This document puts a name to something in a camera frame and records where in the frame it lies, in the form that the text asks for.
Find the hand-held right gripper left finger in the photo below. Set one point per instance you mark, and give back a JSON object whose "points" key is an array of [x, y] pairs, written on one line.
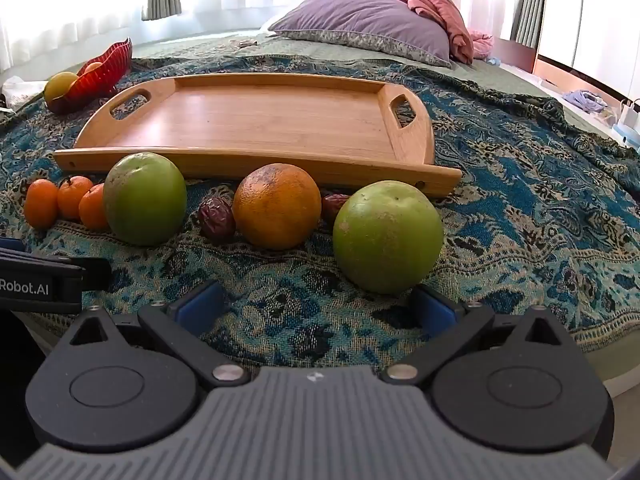
{"points": [[197, 307]]}

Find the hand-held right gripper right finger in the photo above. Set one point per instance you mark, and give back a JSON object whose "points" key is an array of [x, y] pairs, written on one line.
{"points": [[435, 310]]}

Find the green apple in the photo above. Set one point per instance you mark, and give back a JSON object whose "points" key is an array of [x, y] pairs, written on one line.
{"points": [[145, 200], [387, 237]]}

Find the red date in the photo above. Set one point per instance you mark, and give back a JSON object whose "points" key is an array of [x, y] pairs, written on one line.
{"points": [[334, 206], [216, 220]]}

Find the small mandarin with stem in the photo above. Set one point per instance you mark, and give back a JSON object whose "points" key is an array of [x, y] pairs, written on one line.
{"points": [[74, 197]]}

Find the large orange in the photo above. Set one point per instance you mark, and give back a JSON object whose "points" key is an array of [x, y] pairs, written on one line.
{"points": [[276, 207]]}

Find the wooden serving tray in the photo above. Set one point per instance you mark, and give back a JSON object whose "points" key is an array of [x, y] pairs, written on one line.
{"points": [[275, 120]]}

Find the blue paisley blanket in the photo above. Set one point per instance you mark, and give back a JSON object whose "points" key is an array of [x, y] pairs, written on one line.
{"points": [[500, 210]]}

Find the yellowish citrus fruit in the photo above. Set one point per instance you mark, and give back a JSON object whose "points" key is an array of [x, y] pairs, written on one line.
{"points": [[59, 85]]}

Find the red glass bowl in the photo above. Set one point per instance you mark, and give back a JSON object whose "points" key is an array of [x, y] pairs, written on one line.
{"points": [[100, 77]]}

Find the small orange citrus fruit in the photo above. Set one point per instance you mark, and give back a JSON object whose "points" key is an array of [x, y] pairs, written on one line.
{"points": [[92, 67]]}

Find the green quilted bedspread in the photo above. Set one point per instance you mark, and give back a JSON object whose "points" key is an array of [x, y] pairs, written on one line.
{"points": [[500, 77]]}

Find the lilac cloth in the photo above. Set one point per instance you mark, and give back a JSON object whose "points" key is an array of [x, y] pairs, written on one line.
{"points": [[585, 100]]}

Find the brown wooden headboard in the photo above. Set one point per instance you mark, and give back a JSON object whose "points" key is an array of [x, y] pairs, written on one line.
{"points": [[515, 55]]}

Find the white power strip with chargers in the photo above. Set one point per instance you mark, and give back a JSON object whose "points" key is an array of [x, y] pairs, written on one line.
{"points": [[629, 120]]}

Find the white pillow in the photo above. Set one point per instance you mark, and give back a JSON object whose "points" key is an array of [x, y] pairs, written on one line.
{"points": [[272, 25]]}

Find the purple pillow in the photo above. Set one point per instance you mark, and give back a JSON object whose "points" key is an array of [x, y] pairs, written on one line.
{"points": [[365, 22]]}

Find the pink quilt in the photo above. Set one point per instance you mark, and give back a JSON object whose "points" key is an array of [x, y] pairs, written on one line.
{"points": [[435, 5]]}

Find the white wardrobe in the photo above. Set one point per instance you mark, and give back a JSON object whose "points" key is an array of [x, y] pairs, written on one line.
{"points": [[590, 15]]}

